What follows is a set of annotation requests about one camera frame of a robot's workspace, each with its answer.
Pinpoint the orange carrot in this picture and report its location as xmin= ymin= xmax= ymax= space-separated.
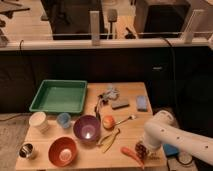
xmin=120 ymin=147 xmax=144 ymax=169

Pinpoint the red bowl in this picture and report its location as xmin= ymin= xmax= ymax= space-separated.
xmin=48 ymin=137 xmax=77 ymax=167

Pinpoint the grey crumpled cloth toy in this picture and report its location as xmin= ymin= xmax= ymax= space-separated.
xmin=102 ymin=87 xmax=119 ymax=101

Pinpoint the blue sponge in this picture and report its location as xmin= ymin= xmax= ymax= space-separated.
xmin=136 ymin=96 xmax=147 ymax=111

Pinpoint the black handled tool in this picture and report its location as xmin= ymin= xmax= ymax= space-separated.
xmin=94 ymin=95 xmax=103 ymax=121

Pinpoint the white post left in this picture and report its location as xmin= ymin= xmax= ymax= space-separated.
xmin=90 ymin=11 xmax=100 ymax=46

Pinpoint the black office chair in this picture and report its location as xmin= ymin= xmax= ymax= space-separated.
xmin=41 ymin=0 xmax=106 ymax=40

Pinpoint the white tipped brush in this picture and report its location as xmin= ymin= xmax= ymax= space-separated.
xmin=114 ymin=115 xmax=137 ymax=126

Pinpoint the purple bowl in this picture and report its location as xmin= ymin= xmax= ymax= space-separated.
xmin=73 ymin=115 xmax=101 ymax=142

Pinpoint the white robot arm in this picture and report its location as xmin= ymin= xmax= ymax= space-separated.
xmin=142 ymin=110 xmax=213 ymax=166

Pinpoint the white post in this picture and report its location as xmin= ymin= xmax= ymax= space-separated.
xmin=181 ymin=9 xmax=204 ymax=44
xmin=90 ymin=11 xmax=100 ymax=46

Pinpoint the blue object beside table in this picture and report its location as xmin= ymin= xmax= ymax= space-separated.
xmin=163 ymin=144 xmax=179 ymax=157

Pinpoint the red yellow apple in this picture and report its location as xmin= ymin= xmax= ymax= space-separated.
xmin=102 ymin=115 xmax=115 ymax=130

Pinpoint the green plastic tray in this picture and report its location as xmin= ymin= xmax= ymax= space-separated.
xmin=29 ymin=80 xmax=87 ymax=115

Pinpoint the yellow banana peel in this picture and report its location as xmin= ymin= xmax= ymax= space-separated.
xmin=97 ymin=128 xmax=120 ymax=153

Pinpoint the black hanging cable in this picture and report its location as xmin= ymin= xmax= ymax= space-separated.
xmin=159 ymin=35 xmax=179 ymax=116

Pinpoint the dark red grape bunch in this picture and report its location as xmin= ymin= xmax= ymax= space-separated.
xmin=135 ymin=141 xmax=148 ymax=159

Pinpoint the small blue cup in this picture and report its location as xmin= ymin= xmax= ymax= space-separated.
xmin=56 ymin=113 xmax=71 ymax=129

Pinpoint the small metal cup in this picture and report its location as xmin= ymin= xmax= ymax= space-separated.
xmin=19 ymin=143 xmax=37 ymax=159

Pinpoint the white paper cup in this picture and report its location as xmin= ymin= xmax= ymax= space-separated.
xmin=29 ymin=112 xmax=49 ymax=133

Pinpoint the white post right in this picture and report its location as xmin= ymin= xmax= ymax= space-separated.
xmin=181 ymin=9 xmax=204 ymax=44

